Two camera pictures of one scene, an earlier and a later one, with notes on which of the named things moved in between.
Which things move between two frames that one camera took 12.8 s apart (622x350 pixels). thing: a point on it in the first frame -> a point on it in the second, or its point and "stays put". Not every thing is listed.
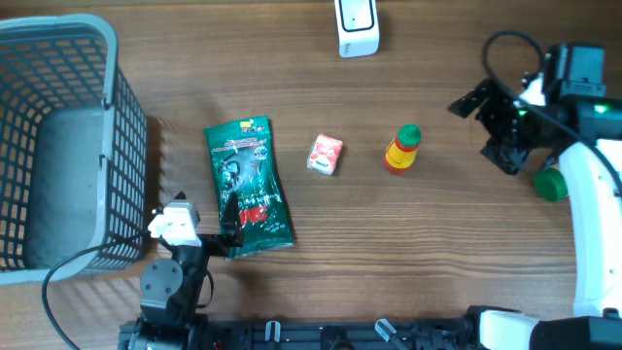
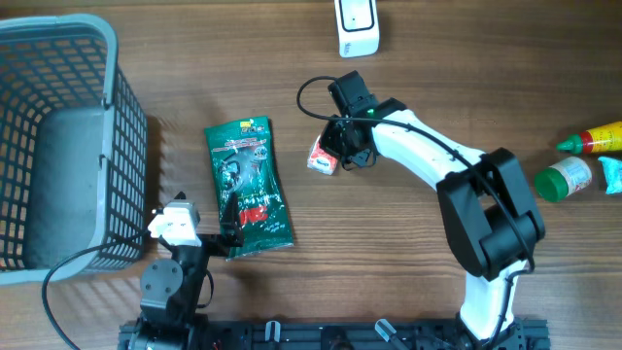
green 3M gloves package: x=244 y=160 stays put
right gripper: x=507 y=158 -> x=328 y=141
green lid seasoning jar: x=550 y=185 stays put
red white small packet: x=324 y=155 stays put
